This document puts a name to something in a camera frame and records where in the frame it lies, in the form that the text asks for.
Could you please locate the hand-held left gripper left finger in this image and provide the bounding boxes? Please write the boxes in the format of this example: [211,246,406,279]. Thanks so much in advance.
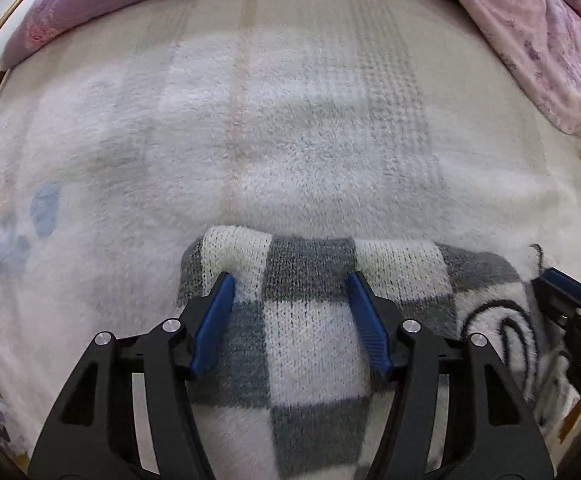
[28,272,236,480]

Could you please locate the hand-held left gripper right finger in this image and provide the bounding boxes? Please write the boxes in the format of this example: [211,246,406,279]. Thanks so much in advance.
[345,272,554,480]

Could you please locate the grey white checkered cardigan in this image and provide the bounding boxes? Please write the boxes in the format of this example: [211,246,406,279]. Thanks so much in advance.
[178,225,581,480]

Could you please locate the printed fleece bed sheet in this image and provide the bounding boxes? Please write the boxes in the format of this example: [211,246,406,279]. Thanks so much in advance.
[0,0,581,441]

